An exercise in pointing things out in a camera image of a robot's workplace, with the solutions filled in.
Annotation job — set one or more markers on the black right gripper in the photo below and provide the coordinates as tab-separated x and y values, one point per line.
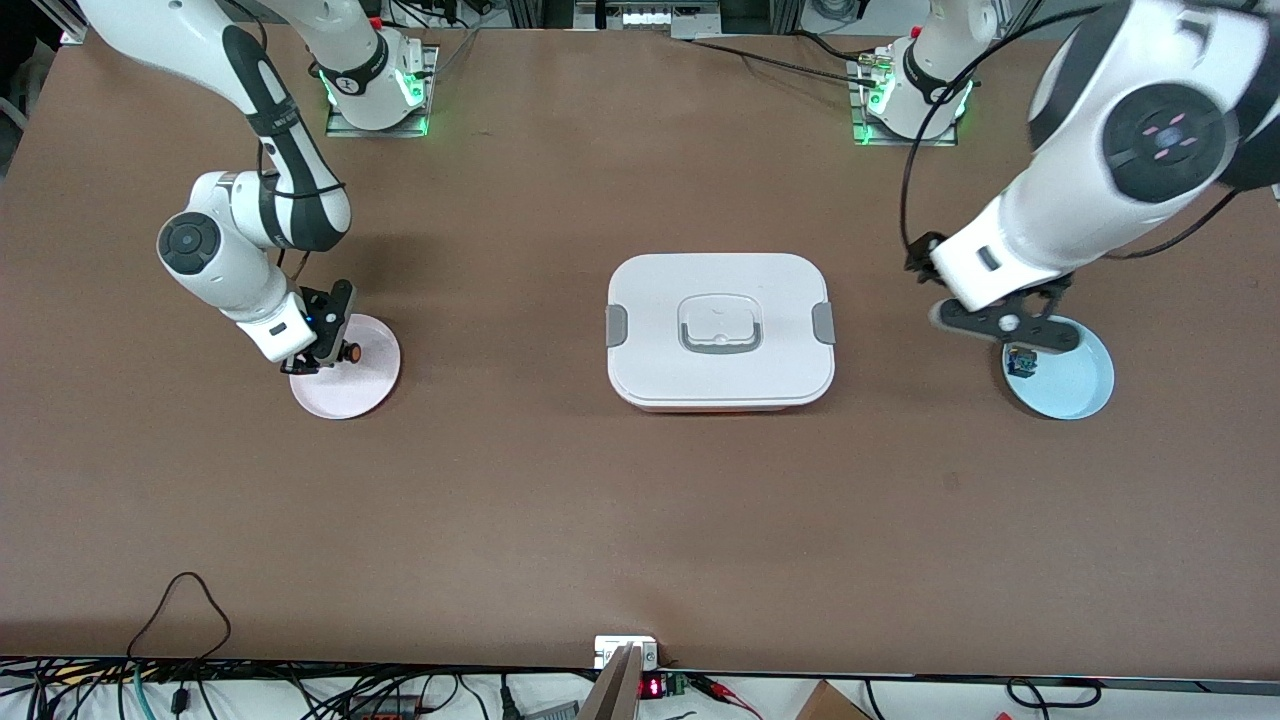
326	334

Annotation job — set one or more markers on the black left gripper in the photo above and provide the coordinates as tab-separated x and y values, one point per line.
1064	281

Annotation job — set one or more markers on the orange push button switch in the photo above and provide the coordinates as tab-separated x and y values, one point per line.
351	352

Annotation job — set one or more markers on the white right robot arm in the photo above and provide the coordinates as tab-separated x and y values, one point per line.
220	260

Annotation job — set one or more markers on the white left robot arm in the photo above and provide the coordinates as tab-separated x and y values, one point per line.
1100	180

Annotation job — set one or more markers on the pale pink round plate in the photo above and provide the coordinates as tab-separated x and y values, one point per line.
360	392

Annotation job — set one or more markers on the light blue round plate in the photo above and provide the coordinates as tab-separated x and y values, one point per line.
1075	390

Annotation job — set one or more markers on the white lidded box grey latches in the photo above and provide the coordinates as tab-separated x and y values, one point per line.
720	375

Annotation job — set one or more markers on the brown cardboard piece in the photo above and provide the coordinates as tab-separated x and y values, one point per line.
828	705

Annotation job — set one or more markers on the small white electronics box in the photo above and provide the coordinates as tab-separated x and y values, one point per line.
612	648

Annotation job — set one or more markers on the grey aluminium bar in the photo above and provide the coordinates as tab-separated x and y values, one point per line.
612	695

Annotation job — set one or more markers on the red digit display module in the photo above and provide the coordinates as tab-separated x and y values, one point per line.
653	686

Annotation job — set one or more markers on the green blue push button switch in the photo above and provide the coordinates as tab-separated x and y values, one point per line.
1021	362

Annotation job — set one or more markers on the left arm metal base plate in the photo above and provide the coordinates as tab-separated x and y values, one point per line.
858	110

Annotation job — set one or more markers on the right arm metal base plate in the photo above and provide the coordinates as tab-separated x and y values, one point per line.
432	75

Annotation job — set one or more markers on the aluminium frame corner profile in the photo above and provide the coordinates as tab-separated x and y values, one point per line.
62	25

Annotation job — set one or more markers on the aluminium frame rail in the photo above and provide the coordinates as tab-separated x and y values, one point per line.
650	18

